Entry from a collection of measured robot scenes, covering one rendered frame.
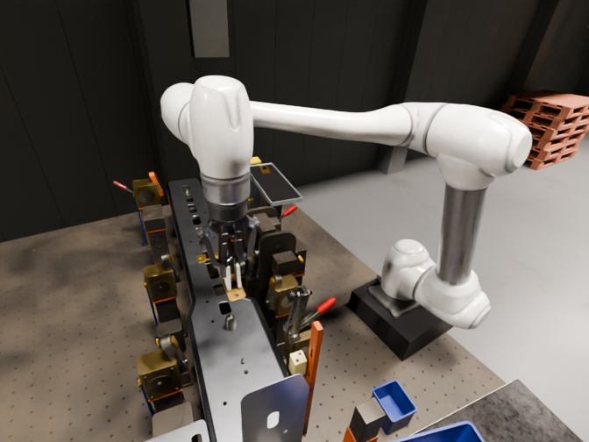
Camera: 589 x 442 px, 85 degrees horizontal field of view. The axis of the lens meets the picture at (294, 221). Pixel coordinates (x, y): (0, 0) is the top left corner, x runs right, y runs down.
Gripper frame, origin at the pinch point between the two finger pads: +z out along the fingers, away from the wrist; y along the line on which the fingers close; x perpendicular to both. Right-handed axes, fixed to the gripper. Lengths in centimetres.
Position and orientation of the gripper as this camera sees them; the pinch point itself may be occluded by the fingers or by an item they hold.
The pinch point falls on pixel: (232, 274)
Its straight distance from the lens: 76.1
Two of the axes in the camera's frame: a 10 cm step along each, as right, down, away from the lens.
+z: -0.5, 8.3, 5.5
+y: -9.1, 1.9, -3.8
